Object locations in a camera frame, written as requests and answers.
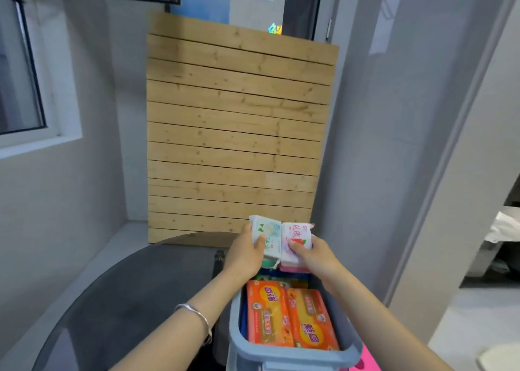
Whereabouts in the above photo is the person's right hand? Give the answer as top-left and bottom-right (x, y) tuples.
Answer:
(288, 236), (344, 288)

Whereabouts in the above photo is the person's left hand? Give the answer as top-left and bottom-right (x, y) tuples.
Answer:
(223, 222), (267, 281)

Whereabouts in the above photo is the white pink tissue packet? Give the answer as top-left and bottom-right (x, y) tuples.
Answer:
(280, 222), (315, 267)

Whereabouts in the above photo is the white green tissue packet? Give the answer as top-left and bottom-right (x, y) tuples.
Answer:
(249, 215), (282, 262)

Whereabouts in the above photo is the person's left forearm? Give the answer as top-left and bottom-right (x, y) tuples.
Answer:
(110, 268), (244, 371)

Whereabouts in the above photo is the person's right forearm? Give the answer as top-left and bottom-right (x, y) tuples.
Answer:
(323, 270), (453, 371)

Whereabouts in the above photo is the black clip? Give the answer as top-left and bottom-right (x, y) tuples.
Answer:
(212, 250), (226, 281)

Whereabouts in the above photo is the orange soap packet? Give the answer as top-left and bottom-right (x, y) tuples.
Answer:
(246, 280), (295, 348)
(285, 288), (340, 352)

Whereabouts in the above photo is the grey blue plastic bin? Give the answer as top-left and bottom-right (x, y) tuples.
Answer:
(225, 272), (364, 371)

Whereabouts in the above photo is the wooden slat panel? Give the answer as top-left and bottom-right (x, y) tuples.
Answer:
(146, 12), (340, 246)

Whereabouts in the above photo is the pink sheet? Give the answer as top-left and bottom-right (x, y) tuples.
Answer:
(349, 343), (383, 371)

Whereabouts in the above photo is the white cloth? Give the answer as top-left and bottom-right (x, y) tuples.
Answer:
(483, 206), (520, 244)

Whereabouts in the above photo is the white rounded object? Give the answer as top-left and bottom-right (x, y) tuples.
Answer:
(476, 341), (520, 371)

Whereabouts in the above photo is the white framed window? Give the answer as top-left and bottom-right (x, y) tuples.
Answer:
(0, 0), (83, 160)

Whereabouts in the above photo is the silver bracelet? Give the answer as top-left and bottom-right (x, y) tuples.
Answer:
(174, 303), (213, 346)

